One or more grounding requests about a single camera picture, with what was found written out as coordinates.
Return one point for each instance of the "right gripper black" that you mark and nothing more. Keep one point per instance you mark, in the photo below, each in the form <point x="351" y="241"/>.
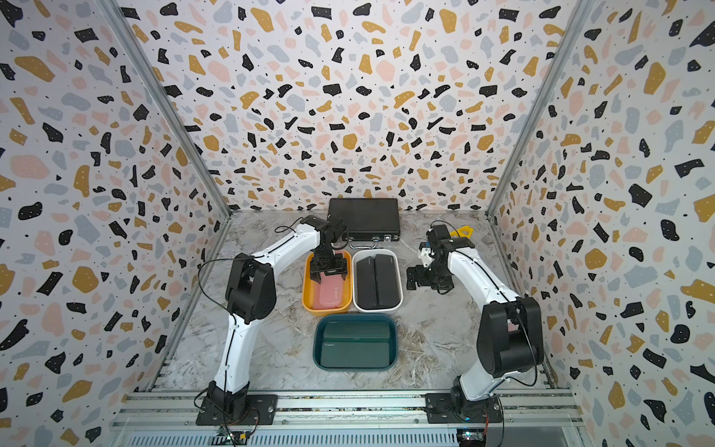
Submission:
<point x="419" y="278"/>

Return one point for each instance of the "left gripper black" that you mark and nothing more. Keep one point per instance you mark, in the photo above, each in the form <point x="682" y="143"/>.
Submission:
<point x="342" y="268"/>

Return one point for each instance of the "pink pencil case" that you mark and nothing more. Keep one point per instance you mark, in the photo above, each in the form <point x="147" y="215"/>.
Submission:
<point x="328" y="293"/>

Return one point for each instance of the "dark grey pencil case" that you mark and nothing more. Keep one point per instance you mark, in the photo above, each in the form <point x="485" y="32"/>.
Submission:
<point x="366" y="284"/>
<point x="388" y="286"/>

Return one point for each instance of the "green pencil case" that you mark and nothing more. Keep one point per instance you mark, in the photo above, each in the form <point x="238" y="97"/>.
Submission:
<point x="354" y="356"/>
<point x="356" y="331"/>

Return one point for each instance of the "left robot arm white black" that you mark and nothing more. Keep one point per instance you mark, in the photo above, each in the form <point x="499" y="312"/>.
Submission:
<point x="251" y="296"/>

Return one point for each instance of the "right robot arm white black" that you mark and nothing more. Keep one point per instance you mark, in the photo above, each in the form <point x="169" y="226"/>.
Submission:
<point x="510" y="337"/>

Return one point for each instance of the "yellow storage box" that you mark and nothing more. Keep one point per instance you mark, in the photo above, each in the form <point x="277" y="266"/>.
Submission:
<point x="308" y="292"/>

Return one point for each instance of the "white storage box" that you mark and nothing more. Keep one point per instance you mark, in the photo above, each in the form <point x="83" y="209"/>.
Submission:
<point x="372" y="253"/>

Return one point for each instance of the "teal storage box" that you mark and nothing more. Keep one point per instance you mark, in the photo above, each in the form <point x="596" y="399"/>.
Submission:
<point x="393" y="341"/>

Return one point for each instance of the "yellow plastic triangle piece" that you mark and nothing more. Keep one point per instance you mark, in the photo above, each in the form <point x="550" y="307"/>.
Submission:
<point x="465" y="231"/>

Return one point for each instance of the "black briefcase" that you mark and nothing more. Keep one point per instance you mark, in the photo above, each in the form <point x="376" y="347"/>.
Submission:
<point x="367" y="220"/>

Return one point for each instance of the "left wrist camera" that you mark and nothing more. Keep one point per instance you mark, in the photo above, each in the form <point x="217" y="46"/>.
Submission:
<point x="336" y="229"/>

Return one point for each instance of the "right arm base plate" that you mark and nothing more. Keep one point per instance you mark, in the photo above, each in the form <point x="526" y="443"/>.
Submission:
<point x="452" y="408"/>

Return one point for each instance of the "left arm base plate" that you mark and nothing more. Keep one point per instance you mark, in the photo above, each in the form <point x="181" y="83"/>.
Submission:
<point x="249" y="410"/>

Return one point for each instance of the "aluminium rail front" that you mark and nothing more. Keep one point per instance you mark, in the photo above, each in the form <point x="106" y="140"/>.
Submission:
<point x="516" y="417"/>

